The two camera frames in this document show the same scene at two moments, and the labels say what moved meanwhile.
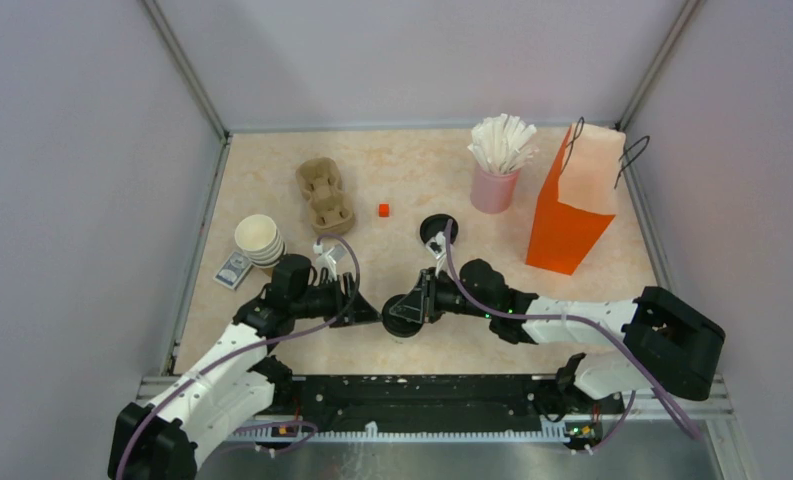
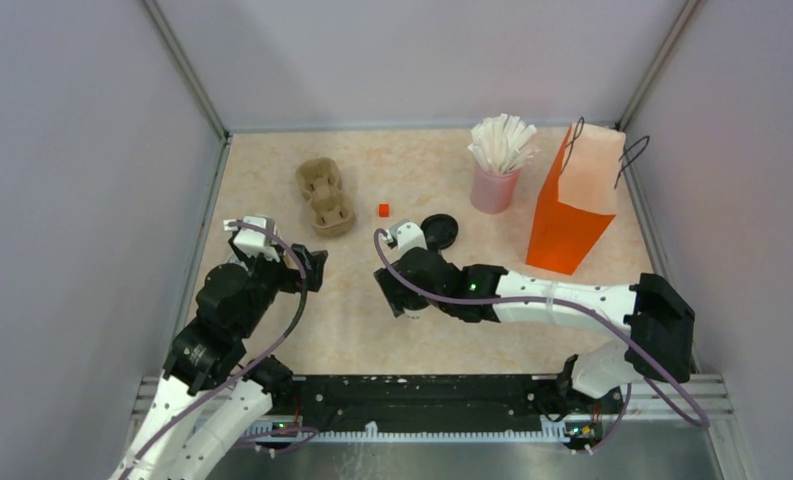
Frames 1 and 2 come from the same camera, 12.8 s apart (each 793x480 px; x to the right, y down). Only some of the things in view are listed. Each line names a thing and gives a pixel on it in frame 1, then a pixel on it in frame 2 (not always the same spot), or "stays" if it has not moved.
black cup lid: (437, 223) stays
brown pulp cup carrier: (332, 210) stays
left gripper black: (361, 311) -> (314, 262)
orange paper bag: (578, 199) stays
